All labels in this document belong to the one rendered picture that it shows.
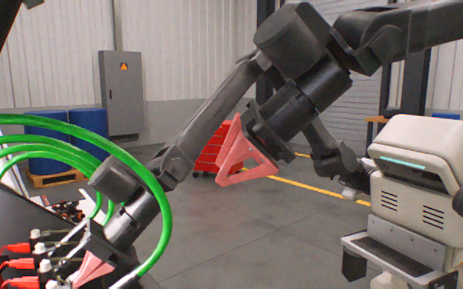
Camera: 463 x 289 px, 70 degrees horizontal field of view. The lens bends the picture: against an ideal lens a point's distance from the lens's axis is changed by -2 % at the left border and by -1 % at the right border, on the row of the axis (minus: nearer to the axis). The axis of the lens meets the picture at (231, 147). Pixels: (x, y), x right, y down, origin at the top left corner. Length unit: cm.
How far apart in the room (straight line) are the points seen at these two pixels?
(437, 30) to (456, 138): 43
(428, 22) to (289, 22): 17
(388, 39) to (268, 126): 16
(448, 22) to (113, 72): 692
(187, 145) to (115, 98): 662
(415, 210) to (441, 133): 21
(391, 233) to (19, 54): 675
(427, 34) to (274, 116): 20
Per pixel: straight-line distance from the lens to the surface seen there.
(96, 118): 547
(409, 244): 98
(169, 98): 817
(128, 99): 735
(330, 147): 98
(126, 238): 60
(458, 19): 51
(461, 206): 79
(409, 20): 45
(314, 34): 40
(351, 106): 718
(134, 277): 54
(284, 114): 41
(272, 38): 37
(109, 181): 57
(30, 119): 49
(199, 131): 67
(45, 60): 718
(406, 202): 98
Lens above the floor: 148
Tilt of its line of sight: 11 degrees down
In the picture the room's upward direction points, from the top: straight up
